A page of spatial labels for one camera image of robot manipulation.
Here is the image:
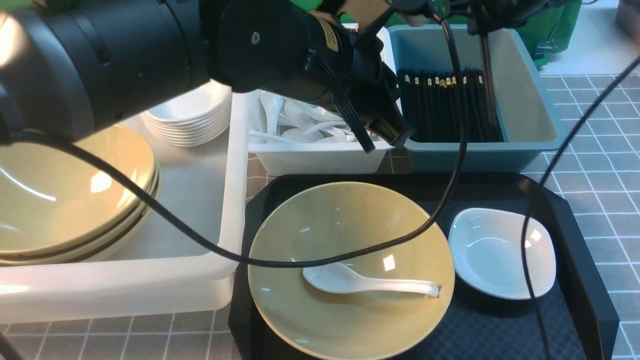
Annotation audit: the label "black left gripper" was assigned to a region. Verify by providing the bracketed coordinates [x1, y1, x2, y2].
[301, 30, 414, 153]

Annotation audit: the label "white soup spoon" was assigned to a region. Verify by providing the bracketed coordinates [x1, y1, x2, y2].
[302, 262, 440, 297]

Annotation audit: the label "white square sauce dish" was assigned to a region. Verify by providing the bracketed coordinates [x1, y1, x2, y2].
[448, 207, 557, 301]

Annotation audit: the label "yellow noodle bowl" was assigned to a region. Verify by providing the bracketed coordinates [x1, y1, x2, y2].
[247, 181, 455, 360]

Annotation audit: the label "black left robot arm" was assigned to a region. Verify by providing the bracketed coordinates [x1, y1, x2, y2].
[1, 0, 411, 153]

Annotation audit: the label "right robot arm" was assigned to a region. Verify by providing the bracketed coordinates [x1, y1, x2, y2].
[389, 0, 563, 36]

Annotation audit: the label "pile of black chopsticks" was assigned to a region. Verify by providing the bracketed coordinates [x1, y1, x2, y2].
[397, 67, 505, 143]

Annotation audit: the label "white spoon bin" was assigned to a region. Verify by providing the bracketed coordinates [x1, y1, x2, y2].
[247, 24, 403, 177]

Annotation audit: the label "pile of white spoons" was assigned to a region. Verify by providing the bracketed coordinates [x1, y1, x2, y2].
[249, 91, 357, 144]

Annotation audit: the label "stack of white sauce dishes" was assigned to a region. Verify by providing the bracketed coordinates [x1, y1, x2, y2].
[141, 80, 233, 147]

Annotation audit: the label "teal chopstick bin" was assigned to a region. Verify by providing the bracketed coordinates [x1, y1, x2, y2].
[388, 23, 566, 173]

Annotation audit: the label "green fabric bag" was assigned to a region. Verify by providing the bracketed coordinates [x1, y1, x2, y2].
[291, 0, 583, 68]

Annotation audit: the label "large white plastic tub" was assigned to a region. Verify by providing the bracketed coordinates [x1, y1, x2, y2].
[1, 95, 249, 324]

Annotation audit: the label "lower stacked yellow bowls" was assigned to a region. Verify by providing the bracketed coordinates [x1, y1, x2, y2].
[0, 162, 161, 266]

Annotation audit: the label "black serving tray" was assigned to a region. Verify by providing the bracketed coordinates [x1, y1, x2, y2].
[228, 172, 620, 360]

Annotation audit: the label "black cable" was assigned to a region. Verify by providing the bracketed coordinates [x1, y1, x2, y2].
[0, 15, 471, 268]

